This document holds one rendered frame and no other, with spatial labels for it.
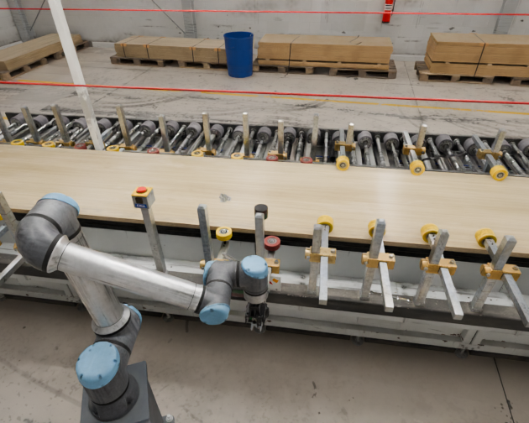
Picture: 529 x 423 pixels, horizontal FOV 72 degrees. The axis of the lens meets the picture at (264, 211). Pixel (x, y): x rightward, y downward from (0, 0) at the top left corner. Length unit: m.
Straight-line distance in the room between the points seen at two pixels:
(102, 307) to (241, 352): 1.18
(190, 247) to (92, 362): 0.81
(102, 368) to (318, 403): 1.26
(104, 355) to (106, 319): 0.13
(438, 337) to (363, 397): 0.58
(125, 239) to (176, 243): 0.30
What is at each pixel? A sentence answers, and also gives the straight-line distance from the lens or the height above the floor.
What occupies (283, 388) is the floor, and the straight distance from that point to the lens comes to 2.35.
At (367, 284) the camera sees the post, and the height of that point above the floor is 0.80.
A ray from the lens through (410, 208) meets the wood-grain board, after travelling 2.14.
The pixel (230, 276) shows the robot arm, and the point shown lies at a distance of 1.27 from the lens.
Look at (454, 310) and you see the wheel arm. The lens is 1.59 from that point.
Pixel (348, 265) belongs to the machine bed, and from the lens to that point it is 2.00.
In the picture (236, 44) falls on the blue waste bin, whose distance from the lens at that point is 7.08.
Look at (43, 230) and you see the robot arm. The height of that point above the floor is 1.43.
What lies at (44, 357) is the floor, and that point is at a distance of 2.82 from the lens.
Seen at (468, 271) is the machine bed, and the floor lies 0.74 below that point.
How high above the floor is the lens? 2.09
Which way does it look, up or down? 37 degrees down
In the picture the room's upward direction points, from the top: 1 degrees counter-clockwise
